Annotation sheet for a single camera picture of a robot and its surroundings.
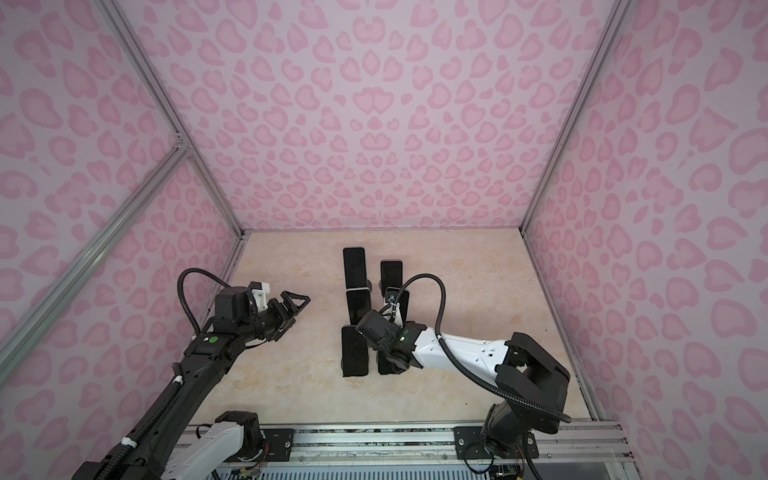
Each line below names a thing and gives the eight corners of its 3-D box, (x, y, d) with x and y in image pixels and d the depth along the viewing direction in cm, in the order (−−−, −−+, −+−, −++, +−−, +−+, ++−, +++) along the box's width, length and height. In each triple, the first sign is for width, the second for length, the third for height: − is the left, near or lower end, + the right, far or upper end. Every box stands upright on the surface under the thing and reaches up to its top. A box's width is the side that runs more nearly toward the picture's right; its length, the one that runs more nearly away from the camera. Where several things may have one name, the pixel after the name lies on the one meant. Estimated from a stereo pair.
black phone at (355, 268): (348, 292, 104) (341, 263, 92) (350, 277, 108) (343, 247, 96) (367, 292, 104) (363, 263, 92) (368, 277, 108) (364, 247, 96)
